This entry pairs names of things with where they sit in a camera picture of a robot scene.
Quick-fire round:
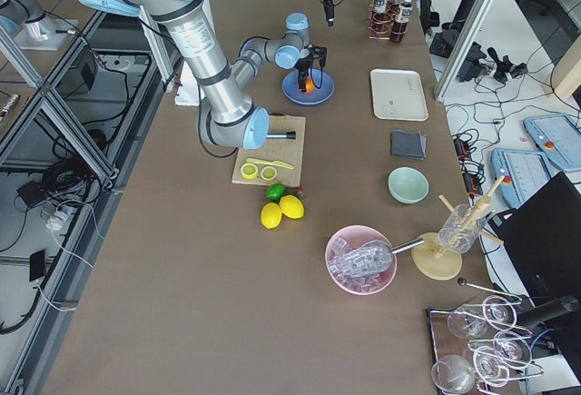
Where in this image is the orange fruit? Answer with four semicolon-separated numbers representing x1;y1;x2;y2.
304;76;316;94

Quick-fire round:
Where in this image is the blue plate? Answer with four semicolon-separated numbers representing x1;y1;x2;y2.
281;68;335;106

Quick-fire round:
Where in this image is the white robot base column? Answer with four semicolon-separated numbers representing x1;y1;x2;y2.
174;62;199;106

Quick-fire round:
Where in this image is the tea bottle middle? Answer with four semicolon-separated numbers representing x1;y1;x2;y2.
371;0;388;32

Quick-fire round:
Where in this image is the steel muddler with black tip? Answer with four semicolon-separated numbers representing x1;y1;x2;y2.
267;131;297;140

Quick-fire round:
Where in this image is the tea bottle front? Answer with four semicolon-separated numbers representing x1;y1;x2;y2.
389;0;413;43

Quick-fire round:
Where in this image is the wooden cutting board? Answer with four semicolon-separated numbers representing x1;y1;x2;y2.
231;115;306;187

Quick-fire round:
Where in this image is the cream rabbit tray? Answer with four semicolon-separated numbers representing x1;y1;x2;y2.
370;68;428;122

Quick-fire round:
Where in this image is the yellow plastic knife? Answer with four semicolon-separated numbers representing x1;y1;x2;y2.
245;157;294;170

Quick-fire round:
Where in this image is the lemon slice upper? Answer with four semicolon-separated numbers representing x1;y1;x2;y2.
260;165;278;182

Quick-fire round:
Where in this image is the lemon half lower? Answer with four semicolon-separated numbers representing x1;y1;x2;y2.
240;163;259;180

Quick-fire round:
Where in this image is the green lime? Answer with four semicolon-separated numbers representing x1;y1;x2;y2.
265;183;286;202

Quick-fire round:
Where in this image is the grey folded cloth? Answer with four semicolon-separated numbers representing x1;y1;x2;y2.
390;130;427;160

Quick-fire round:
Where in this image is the yellow lemon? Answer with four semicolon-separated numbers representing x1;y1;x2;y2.
260;202;282;230
279;195;305;219

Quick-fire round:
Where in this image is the green bowl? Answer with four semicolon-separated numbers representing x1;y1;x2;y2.
388;167;429;204

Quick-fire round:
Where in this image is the pink bowl with ice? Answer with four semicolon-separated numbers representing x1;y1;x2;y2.
324;225;398;295

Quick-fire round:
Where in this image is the metal ice scoop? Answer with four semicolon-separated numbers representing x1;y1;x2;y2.
345;238;425;277

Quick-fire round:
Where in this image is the clear glass mug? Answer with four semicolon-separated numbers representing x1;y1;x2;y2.
438;204;487;254

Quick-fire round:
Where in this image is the wooden cup tree stand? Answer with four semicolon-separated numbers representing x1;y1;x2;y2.
411;175;504;281

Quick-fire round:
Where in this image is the blue teach pendant near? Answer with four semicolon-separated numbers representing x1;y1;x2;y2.
490;148;555;208

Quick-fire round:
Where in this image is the blue teach pendant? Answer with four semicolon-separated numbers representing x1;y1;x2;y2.
523;114;581;172
490;148;555;208

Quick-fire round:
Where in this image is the blue teach pendant far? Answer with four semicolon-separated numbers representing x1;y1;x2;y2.
523;114;581;172

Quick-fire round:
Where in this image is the black laptop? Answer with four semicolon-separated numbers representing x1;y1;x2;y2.
491;172;580;298

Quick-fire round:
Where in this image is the wine glass rack tray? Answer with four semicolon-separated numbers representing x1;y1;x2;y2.
426;293;544;394

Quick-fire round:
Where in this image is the copper wire bottle rack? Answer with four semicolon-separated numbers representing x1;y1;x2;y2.
368;0;411;43

